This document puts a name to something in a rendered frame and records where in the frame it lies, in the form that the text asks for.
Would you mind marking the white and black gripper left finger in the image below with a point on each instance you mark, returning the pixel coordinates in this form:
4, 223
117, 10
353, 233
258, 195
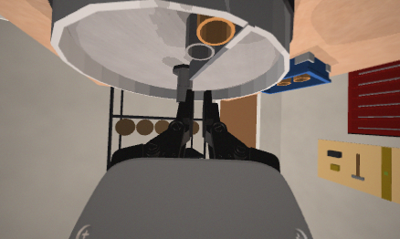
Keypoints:
169, 144

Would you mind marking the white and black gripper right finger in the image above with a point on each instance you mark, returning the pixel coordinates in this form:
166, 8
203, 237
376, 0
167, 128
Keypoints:
222, 145

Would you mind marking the bronze bushing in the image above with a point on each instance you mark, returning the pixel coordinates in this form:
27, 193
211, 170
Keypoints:
282, 82
302, 77
214, 33

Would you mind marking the grey metal bushing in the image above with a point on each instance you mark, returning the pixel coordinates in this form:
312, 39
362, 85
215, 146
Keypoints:
193, 47
183, 79
181, 93

